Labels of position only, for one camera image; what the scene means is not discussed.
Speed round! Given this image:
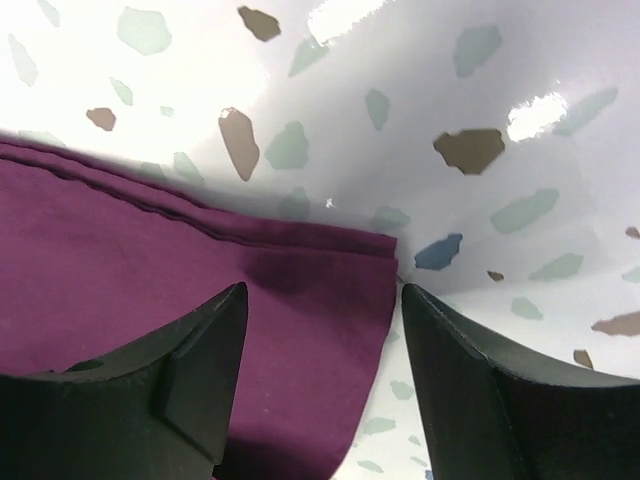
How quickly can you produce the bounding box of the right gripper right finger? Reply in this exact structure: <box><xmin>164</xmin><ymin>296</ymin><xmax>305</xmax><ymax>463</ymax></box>
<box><xmin>401</xmin><ymin>284</ymin><xmax>639</xmax><ymax>480</ymax></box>

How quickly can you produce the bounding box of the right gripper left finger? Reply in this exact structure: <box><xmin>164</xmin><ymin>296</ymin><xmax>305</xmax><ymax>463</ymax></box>
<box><xmin>1</xmin><ymin>283</ymin><xmax>248</xmax><ymax>480</ymax></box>

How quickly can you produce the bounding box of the purple cloth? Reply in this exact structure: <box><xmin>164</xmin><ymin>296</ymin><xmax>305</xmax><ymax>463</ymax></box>
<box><xmin>1</xmin><ymin>139</ymin><xmax>398</xmax><ymax>479</ymax></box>

